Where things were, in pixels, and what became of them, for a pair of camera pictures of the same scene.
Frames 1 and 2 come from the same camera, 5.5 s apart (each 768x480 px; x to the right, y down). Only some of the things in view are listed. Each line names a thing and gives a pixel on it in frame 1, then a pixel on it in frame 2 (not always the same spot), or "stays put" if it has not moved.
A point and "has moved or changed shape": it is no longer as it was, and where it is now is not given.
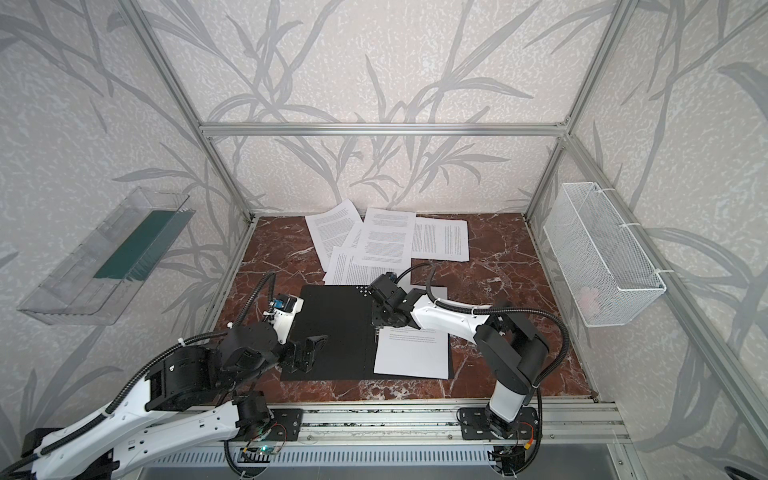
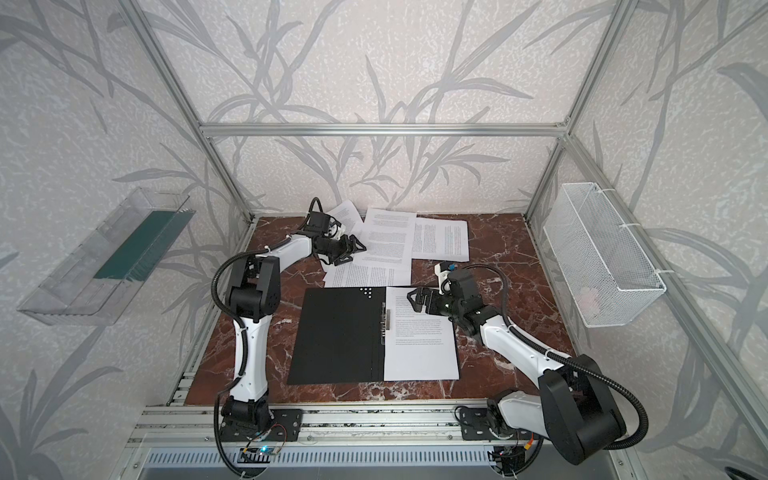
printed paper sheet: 412,352 has moved or changed shape
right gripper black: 384,303 to 434,300
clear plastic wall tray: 96,279 stays put
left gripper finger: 313,345 to 342,259
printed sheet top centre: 387,238 stays put
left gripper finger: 288,359 to 356,244
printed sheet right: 440,239 stays put
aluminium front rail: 560,423 stays put
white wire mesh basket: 611,280 stays put
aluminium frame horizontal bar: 474,129 stays put
